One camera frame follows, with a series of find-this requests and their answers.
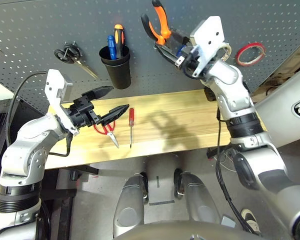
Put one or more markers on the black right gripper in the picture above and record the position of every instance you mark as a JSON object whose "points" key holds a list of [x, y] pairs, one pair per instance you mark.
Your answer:
{"points": [[191, 60]]}

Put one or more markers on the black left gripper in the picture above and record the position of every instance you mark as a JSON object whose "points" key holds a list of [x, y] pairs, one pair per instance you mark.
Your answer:
{"points": [[82, 112]]}

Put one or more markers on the orange black pliers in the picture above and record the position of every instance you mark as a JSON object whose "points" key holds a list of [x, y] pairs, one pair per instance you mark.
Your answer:
{"points": [[165, 27]]}

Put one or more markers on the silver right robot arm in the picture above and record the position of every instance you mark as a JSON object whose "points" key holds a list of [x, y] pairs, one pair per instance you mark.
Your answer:
{"points": [[235, 100]]}

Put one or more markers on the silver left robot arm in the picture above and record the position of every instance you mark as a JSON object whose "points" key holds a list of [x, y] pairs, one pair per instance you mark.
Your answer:
{"points": [[27, 150]]}

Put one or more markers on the dark grey perforated pegboard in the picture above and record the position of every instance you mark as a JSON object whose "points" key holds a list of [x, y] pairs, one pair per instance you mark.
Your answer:
{"points": [[40, 25]]}

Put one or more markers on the black plastic cup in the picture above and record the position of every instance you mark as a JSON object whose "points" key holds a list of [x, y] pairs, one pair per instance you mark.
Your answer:
{"points": [[118, 72]]}

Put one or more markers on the white tape roll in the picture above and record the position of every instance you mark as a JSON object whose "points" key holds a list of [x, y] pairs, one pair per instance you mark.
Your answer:
{"points": [[227, 47]]}

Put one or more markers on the orange black screwdriver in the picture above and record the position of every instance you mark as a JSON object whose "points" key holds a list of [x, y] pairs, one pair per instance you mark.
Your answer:
{"points": [[118, 40]]}

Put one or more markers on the black flat box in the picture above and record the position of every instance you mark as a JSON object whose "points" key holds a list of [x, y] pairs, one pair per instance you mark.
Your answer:
{"points": [[208, 96]]}

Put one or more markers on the black table leg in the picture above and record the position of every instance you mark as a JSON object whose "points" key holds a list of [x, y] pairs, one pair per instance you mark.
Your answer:
{"points": [[90, 170], [211, 152]]}

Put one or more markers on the silver left robot leg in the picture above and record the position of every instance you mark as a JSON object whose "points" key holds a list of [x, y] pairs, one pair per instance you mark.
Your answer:
{"points": [[128, 200]]}

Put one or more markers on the silver robot leg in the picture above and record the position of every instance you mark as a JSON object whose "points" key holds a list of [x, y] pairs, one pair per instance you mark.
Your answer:
{"points": [[198, 200], [128, 200]]}

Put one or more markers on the brown wooden panel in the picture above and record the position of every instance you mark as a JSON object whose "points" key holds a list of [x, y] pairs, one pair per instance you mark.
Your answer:
{"points": [[277, 80]]}

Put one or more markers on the dark floor tape strip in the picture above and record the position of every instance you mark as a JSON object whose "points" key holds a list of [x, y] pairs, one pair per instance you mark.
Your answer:
{"points": [[162, 202]]}

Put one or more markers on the silver right robot leg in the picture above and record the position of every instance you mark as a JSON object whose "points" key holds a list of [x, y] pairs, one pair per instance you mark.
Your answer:
{"points": [[198, 200]]}

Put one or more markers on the grey robot torso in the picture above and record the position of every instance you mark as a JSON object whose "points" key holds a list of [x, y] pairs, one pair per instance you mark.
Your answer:
{"points": [[177, 232]]}

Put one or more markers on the grey square floor piece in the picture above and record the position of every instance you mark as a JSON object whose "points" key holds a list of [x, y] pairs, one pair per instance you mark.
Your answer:
{"points": [[228, 222]]}

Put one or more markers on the white bystander shoe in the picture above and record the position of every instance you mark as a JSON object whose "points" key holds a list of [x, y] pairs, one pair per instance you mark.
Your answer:
{"points": [[251, 220]]}

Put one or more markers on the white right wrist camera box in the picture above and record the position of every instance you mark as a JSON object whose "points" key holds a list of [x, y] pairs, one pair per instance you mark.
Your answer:
{"points": [[210, 35]]}

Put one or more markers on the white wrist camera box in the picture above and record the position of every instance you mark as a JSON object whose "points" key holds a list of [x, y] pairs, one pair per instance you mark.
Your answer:
{"points": [[210, 35], [52, 90]]}

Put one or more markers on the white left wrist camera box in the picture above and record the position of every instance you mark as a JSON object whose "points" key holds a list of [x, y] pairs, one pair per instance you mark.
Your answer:
{"points": [[52, 90]]}

